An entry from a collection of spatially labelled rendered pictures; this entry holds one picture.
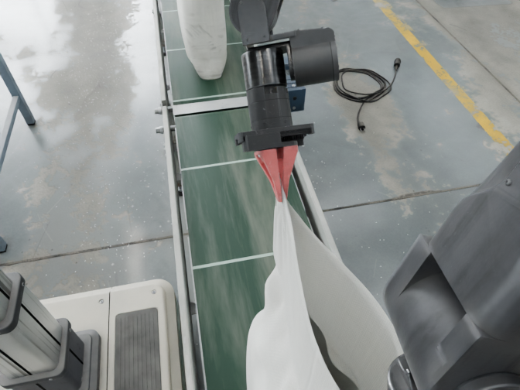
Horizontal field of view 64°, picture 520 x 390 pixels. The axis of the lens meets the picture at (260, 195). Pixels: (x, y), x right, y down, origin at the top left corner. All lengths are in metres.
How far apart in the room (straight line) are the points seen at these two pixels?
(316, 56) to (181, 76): 1.49
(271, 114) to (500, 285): 0.41
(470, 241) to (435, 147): 2.14
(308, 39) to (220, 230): 0.88
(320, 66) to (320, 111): 1.86
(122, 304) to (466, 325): 1.27
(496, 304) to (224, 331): 1.02
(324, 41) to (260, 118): 0.13
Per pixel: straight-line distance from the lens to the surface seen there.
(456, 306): 0.23
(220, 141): 1.63
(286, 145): 0.54
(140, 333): 1.35
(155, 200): 1.97
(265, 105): 0.55
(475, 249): 0.21
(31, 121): 2.59
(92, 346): 1.34
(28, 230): 2.07
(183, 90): 1.91
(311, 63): 0.56
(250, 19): 0.55
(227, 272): 1.26
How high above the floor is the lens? 1.46
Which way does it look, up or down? 49 degrees down
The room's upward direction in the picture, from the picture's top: straight up
